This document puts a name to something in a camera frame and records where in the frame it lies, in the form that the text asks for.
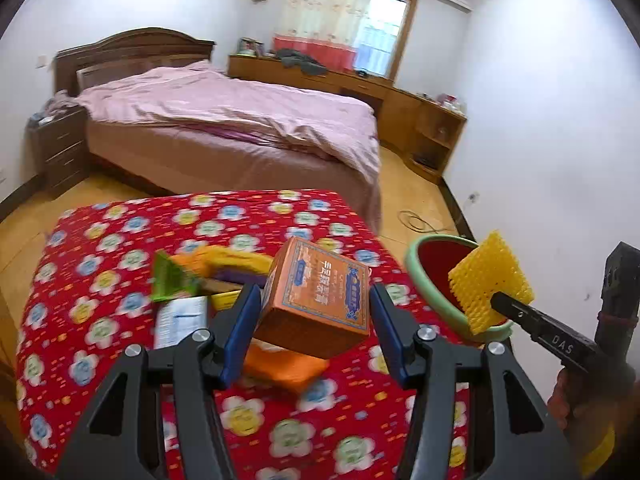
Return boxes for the red floral quilt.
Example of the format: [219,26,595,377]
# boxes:
[14,187,471,480]

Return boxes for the green red trash bin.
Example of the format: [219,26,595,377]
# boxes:
[405,234,513,344]

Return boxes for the dark wooden nightstand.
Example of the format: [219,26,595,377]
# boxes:
[26,106,90,197]

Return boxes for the brown wooden bed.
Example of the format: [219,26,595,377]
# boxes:
[53,27,382,230]

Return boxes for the pink bed duvet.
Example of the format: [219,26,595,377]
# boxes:
[76,61,380,185]

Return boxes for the green snack packet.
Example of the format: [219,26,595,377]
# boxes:
[151,252,200,302]

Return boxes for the cream red curtain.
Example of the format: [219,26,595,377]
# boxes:
[273,0,371,72]

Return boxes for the white medicine box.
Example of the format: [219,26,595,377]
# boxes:
[153,296,208,349]

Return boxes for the orange plastic bag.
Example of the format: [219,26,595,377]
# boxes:
[242,339,329,393]

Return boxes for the long wooden desk cabinet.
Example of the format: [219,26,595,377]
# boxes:
[228,54,466,183]

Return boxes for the yellow spiky sponge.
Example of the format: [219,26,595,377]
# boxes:
[448,231,535,335]

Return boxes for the window with bars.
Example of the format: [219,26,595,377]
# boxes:
[354,0,418,81]

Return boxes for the cable on floor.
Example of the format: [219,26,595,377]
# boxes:
[397,209,454,235]

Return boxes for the grey clothes on desk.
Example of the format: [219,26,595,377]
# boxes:
[276,48,329,76]

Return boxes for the orange cardboard box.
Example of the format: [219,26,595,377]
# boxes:
[254,236,370,360]

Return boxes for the right hand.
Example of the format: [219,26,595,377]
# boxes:
[547,370,639,479]

